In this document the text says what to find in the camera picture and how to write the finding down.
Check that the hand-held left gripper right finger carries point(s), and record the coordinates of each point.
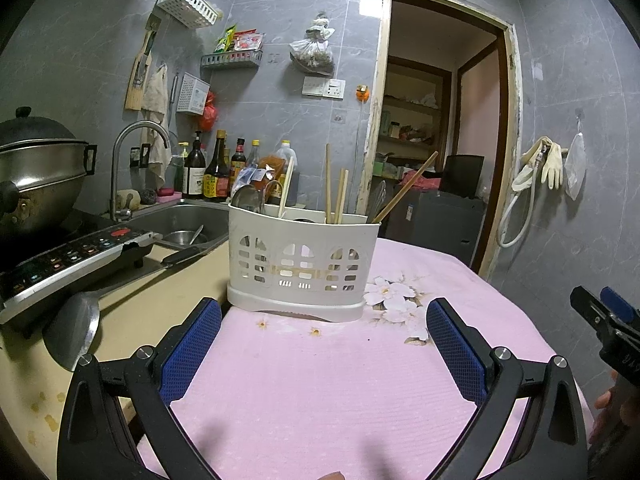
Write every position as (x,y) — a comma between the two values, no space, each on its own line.
(455,350)

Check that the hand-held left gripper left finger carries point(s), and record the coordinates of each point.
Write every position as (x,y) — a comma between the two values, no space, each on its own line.
(192,350)

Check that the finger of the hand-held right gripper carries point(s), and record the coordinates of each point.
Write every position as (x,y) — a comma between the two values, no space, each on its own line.
(595,310)
(622,305)

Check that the white plastic utensil basket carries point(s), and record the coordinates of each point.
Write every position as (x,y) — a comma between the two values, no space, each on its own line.
(300,240)

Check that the metal spoon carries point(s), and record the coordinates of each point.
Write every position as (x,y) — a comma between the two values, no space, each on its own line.
(246,199)

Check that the metal peeler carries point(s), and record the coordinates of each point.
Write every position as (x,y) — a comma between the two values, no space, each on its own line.
(266,195)

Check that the person's right hand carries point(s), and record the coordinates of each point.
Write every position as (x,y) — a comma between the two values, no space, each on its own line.
(604,399)

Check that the steel bowl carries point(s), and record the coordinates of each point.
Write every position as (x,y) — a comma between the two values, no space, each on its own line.
(177,239)

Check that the spoon in steel bowl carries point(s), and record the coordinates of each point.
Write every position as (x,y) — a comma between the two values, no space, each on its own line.
(197,234)

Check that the grey cabinet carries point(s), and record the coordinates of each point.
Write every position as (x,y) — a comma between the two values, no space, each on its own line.
(440,225)

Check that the pink floral tablecloth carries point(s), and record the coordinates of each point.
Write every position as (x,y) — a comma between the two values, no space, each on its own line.
(320,385)

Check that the steel sink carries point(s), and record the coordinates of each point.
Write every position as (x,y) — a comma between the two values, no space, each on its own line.
(175,215)

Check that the hanging clear plastic bag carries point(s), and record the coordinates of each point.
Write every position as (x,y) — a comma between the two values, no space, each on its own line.
(575,165)

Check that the cream rubber gloves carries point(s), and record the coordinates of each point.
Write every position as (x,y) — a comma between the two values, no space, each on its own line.
(552,165)

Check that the black induction cooker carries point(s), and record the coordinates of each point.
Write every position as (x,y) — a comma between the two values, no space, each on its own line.
(65,260)

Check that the pink sponge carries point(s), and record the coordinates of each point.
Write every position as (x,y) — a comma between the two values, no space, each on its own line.
(169,195)

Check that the dark scrubber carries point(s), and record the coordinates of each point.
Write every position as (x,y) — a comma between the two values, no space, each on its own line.
(148,196)

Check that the beige scrub pad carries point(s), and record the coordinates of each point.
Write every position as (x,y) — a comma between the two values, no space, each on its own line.
(127,200)

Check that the red cloth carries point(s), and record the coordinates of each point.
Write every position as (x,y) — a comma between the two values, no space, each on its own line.
(425,181)

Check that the black box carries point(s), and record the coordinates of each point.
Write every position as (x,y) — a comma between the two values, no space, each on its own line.
(463,175)

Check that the dark bottle with white label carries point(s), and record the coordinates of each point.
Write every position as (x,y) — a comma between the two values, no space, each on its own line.
(194,172)

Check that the green dish soap pump bottle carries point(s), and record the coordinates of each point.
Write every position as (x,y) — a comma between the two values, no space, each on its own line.
(179,170)

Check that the blue and white packet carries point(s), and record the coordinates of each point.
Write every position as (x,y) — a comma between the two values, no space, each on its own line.
(247,177)

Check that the curved metal faucet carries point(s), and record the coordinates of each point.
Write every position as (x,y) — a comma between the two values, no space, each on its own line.
(116,175)

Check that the red-capped sauce bottle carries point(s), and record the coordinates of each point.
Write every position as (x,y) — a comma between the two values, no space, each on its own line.
(238,160)

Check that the orange seasoning bag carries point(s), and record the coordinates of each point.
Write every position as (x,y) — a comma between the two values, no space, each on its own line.
(272,167)

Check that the clear glass bottle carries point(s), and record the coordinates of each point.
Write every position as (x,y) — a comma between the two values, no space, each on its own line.
(253,152)

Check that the steel wok with lid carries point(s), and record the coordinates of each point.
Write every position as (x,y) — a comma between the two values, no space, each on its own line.
(40,175)

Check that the red plastic bag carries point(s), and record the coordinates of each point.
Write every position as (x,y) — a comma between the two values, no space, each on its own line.
(208,115)

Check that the wooden storage shelf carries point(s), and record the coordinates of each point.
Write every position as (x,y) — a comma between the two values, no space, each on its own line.
(415,105)

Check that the hanging metal utensil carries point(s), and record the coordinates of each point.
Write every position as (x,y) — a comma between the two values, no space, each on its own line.
(173,100)

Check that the hanging beige rag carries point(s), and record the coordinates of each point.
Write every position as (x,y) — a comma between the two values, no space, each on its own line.
(156,95)

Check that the wooden cutting board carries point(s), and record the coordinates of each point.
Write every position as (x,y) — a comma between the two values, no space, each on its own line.
(136,85)

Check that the pile of seasoning packets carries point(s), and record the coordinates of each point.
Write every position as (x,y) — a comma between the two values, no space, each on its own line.
(245,40)

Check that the hanging clear bag of goods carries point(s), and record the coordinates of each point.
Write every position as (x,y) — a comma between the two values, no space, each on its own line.
(312,52)

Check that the wooden door frame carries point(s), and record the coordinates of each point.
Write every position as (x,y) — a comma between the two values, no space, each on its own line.
(372,110)

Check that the white perforated wall holder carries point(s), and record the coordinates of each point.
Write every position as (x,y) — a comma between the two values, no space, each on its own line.
(192,92)

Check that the small grey wall socket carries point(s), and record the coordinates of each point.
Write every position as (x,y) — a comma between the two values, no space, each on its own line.
(338,117)

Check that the orange wall hook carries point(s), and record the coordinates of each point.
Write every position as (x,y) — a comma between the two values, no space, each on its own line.
(362,93)

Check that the grey wall shelf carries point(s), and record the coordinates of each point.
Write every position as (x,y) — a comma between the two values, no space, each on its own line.
(230,61)

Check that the white wall switch panel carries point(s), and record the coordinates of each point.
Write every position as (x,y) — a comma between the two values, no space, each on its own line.
(322,87)

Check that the white wall basket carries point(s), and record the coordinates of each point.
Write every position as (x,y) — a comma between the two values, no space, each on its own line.
(187,5)

